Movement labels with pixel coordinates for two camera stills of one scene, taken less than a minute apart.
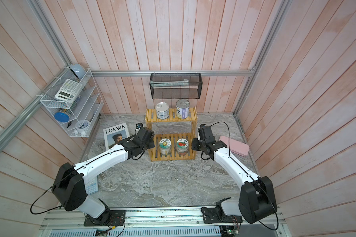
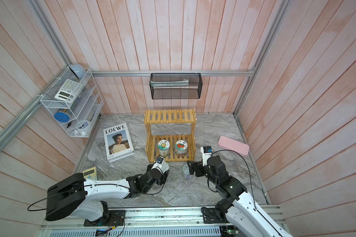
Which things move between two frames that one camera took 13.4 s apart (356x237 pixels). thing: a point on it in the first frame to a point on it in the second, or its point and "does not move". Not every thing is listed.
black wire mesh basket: (176, 86) does not move
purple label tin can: (182, 108) to (185, 172)
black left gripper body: (148, 145) to (161, 180)
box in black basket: (185, 82) does not move
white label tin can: (162, 110) to (165, 166)
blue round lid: (62, 117) does not move
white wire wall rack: (74, 102) does not move
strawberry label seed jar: (182, 146) does not move
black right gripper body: (198, 145) to (204, 171)
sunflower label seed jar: (165, 145) does not move
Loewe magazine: (113, 135) does not move
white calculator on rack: (68, 91) does not move
